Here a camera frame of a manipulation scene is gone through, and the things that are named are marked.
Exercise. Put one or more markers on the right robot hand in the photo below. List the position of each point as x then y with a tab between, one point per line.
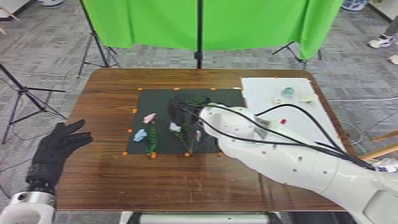
181	115

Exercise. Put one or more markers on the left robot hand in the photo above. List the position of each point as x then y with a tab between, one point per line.
57	146

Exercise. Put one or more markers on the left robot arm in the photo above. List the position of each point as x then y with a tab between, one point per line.
26	208

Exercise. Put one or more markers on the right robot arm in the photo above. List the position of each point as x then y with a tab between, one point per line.
307	166

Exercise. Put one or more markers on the dark mat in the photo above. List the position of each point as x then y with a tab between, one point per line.
154	106

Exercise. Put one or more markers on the green sprig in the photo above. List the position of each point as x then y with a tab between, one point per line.
199	99

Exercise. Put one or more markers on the pink flower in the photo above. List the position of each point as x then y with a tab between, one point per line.
149	118

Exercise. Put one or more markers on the blue flower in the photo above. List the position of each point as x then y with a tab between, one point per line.
288	92
140	135

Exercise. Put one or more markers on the black tripod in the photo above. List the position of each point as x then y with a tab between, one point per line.
25	96

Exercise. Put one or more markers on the white sheet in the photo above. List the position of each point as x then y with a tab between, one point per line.
268	87

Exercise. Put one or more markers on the black stand pole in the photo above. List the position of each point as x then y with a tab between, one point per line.
199	33

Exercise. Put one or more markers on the black light stand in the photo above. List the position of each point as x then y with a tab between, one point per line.
94	40
291	50

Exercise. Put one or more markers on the pale grey bar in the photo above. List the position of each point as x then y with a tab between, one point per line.
201	218

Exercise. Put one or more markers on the person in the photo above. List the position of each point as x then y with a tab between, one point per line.
380	42

